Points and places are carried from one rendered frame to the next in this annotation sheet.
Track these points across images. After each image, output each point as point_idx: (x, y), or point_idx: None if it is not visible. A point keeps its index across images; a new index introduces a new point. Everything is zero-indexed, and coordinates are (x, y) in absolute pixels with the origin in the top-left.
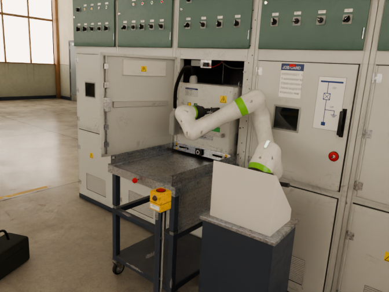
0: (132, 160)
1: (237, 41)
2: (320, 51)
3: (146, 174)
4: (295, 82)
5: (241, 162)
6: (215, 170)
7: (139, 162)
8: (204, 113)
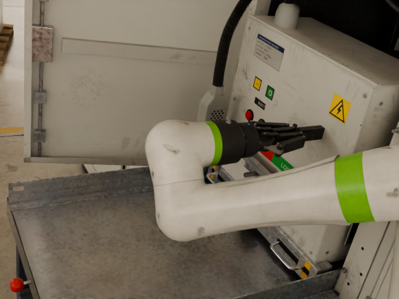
0: (76, 196)
1: None
2: None
3: (53, 273)
4: None
5: (347, 295)
6: None
7: (85, 210)
8: (253, 152)
